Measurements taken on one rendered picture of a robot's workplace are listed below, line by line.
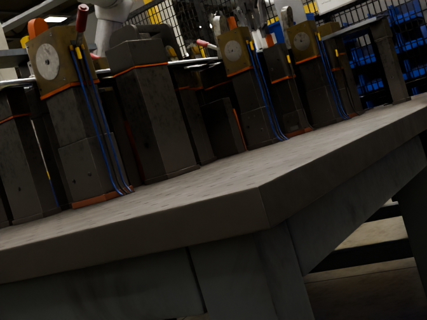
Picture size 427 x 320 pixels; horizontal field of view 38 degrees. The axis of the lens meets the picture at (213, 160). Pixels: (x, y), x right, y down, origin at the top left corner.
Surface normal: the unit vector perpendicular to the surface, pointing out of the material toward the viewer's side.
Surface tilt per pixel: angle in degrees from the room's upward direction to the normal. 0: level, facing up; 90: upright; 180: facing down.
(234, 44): 90
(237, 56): 90
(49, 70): 90
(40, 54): 90
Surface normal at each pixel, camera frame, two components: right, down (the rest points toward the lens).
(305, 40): -0.60, 0.20
